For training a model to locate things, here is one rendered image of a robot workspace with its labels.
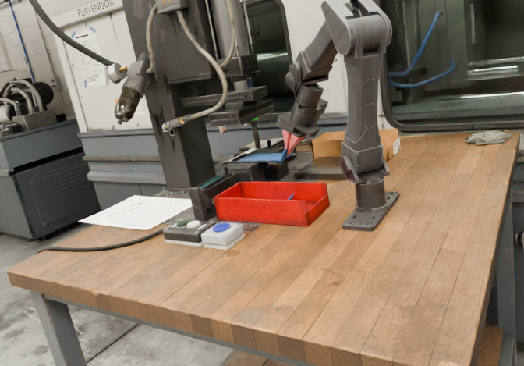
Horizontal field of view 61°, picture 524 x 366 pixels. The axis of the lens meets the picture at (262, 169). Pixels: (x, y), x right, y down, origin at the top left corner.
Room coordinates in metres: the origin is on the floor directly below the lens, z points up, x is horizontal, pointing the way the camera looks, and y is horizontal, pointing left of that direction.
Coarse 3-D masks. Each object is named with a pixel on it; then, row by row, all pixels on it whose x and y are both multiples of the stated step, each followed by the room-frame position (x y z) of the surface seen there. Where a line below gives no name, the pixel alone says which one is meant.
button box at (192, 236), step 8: (200, 224) 0.93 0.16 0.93; (208, 224) 0.93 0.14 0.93; (160, 232) 0.99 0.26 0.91; (168, 232) 0.94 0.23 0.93; (176, 232) 0.92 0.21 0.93; (184, 232) 0.91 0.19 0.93; (192, 232) 0.90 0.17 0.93; (200, 232) 0.90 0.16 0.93; (136, 240) 0.97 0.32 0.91; (168, 240) 0.94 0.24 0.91; (176, 240) 0.93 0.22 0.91; (184, 240) 0.91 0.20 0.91; (192, 240) 0.90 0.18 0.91; (200, 240) 0.89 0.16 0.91; (48, 248) 1.04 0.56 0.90; (56, 248) 1.02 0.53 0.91; (64, 248) 1.01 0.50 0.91; (72, 248) 1.00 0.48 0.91; (80, 248) 0.98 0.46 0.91; (88, 248) 0.98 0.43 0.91; (96, 248) 0.97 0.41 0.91; (104, 248) 0.96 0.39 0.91; (112, 248) 0.97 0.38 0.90
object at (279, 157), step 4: (288, 148) 1.17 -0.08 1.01; (284, 152) 1.15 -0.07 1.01; (292, 152) 1.21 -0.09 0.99; (248, 156) 1.26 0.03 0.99; (252, 156) 1.26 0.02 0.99; (256, 156) 1.25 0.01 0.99; (264, 156) 1.23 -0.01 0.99; (268, 156) 1.22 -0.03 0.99; (272, 156) 1.21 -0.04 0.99; (276, 156) 1.20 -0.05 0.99; (280, 156) 1.20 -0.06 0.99; (284, 156) 1.16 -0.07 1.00; (288, 156) 1.19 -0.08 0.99; (240, 160) 1.23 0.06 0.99; (244, 160) 1.22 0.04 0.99; (248, 160) 1.22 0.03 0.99; (252, 160) 1.21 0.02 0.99; (256, 160) 1.20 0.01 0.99; (260, 160) 1.19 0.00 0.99; (264, 160) 1.19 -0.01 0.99; (272, 160) 1.17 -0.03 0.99; (276, 160) 1.17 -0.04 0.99; (280, 160) 1.16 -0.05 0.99
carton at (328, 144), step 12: (336, 132) 1.48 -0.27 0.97; (384, 132) 1.39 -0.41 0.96; (396, 132) 1.37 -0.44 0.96; (312, 144) 1.41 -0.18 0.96; (324, 144) 1.38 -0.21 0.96; (336, 144) 1.36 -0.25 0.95; (384, 144) 1.27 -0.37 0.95; (396, 144) 1.34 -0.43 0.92; (324, 156) 1.39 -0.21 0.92; (336, 156) 1.36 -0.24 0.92; (384, 156) 1.27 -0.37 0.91
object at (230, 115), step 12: (240, 84) 1.25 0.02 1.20; (192, 96) 1.38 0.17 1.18; (204, 96) 1.29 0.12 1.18; (216, 96) 1.27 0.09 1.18; (228, 96) 1.24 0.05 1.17; (240, 96) 1.22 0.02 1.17; (252, 96) 1.20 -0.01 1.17; (228, 108) 1.23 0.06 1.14; (240, 108) 1.19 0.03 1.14; (252, 108) 1.21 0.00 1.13; (264, 108) 1.26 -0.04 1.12; (216, 120) 1.19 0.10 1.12; (228, 120) 1.17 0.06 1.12; (240, 120) 1.15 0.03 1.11
